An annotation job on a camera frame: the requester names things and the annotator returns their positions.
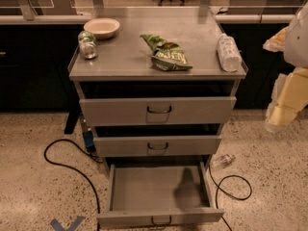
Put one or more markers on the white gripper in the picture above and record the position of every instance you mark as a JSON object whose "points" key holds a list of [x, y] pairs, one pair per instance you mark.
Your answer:
{"points": [[297, 45]]}

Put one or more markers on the clear blue-label plastic bottle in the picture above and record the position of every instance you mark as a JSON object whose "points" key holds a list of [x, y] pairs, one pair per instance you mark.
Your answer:
{"points": [[228, 53]]}

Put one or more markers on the clear bottle on floor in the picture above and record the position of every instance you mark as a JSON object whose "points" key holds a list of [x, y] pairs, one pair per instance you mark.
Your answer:
{"points": [[223, 161]]}

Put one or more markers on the grey metal drawer cabinet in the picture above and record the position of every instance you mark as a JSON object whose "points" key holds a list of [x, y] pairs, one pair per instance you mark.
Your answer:
{"points": [[123, 69]]}

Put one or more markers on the middle grey drawer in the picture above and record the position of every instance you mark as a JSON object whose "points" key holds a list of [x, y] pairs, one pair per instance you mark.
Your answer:
{"points": [[156, 146]]}

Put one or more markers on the grey drawer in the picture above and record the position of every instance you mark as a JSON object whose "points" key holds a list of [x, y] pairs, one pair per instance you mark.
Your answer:
{"points": [[156, 146], [157, 196], [146, 111]]}

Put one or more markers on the bottom grey drawer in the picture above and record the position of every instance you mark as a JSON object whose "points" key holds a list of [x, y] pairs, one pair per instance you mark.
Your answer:
{"points": [[157, 196]]}

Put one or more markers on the top grey drawer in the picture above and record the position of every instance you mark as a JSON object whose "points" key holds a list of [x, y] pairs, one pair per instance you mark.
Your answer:
{"points": [[146, 111]]}

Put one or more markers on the green chip bag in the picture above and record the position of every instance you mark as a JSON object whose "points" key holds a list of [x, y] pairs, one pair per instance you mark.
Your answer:
{"points": [[166, 55]]}

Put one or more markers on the cream ceramic bowl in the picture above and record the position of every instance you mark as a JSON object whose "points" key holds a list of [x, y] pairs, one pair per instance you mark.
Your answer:
{"points": [[102, 28]]}

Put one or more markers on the green soda can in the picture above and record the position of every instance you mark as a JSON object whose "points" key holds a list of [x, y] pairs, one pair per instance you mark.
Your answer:
{"points": [[87, 45]]}

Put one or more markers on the blue power box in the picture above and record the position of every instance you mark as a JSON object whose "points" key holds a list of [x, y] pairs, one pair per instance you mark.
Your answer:
{"points": [[88, 140]]}

